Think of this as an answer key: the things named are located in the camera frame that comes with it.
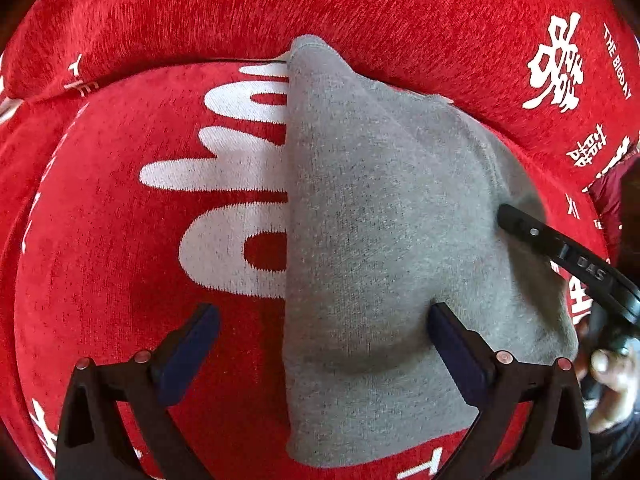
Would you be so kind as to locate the grey knit garment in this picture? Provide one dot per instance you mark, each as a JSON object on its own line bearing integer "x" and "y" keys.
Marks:
{"x": 380, "y": 220}

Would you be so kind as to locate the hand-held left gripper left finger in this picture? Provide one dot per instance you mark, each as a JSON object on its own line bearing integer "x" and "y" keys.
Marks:
{"x": 192, "y": 345}

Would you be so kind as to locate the red printed blanket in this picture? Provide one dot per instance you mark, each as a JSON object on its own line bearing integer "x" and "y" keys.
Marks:
{"x": 125, "y": 240}

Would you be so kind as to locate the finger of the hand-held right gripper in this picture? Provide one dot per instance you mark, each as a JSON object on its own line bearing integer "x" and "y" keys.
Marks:
{"x": 525, "y": 227}

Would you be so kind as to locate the person's right hand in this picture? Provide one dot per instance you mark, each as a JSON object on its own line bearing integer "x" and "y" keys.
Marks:
{"x": 617, "y": 385}

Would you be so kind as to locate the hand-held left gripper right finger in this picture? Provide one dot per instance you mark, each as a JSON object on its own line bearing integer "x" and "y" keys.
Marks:
{"x": 457, "y": 355}

